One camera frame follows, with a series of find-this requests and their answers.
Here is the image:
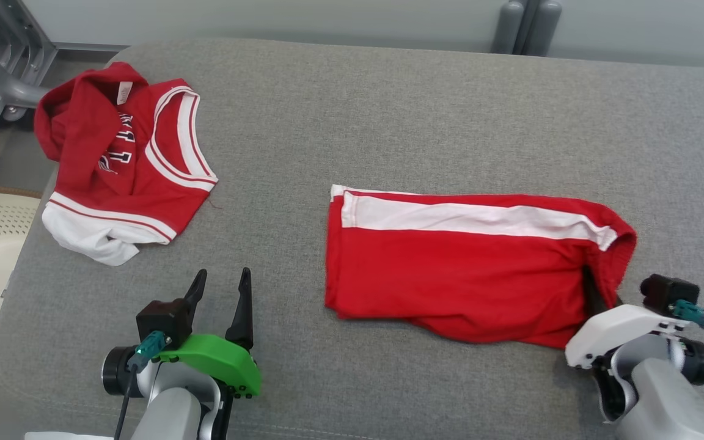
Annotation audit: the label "grey metal frame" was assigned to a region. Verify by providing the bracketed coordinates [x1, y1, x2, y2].
[0, 0, 130, 123]

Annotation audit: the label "red shorts white stripe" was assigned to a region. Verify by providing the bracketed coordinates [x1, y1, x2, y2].
[324, 185, 638, 350]

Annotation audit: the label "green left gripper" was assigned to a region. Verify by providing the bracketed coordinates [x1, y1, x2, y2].
[158, 267, 262, 398]

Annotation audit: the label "grey fabric sofa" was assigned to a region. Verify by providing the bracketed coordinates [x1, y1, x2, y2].
[0, 38, 704, 440]

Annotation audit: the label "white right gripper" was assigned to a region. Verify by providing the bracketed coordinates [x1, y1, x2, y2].
[565, 267, 692, 370]

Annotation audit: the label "grey vertical pipes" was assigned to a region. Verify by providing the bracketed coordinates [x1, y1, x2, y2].
[491, 0, 563, 57]

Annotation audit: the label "red Bulls basketball jersey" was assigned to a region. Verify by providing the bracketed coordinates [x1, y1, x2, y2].
[34, 62, 219, 267]

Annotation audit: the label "left black cable teal plug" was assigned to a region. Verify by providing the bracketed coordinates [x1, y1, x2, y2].
[114, 331, 167, 440]

